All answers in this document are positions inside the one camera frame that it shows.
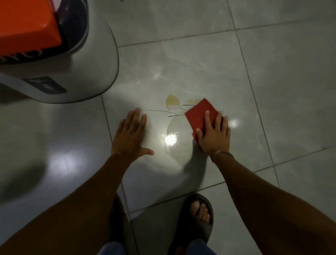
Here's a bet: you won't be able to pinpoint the person's right forearm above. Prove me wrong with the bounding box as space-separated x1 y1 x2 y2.
211 152 336 255

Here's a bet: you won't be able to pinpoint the black rubber slipper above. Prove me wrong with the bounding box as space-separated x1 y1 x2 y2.
167 193 215 255
108 194 127 246

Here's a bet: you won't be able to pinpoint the thin wrist string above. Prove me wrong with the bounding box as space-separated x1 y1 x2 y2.
211 150 234 161

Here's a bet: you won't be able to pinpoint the red cleaning cloth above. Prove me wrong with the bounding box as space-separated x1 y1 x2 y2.
184 98 229 143

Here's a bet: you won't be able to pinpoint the person's left forearm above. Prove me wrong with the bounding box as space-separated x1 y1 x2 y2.
0 154 132 255

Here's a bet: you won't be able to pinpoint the person's right foot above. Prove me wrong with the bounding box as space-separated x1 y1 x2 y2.
189 201 211 224

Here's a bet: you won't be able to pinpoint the clear liquid puddle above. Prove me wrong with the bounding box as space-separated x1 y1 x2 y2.
164 115 196 168

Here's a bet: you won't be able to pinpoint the person's left hand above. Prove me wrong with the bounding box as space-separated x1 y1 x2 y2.
110 107 155 165

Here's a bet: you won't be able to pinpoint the orange plastic box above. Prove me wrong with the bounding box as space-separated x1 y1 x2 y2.
0 0 63 56

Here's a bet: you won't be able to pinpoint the blue jeans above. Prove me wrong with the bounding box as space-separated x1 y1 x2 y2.
97 238 217 255

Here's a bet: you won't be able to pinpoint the person's right hand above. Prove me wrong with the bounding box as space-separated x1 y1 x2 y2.
195 110 232 158

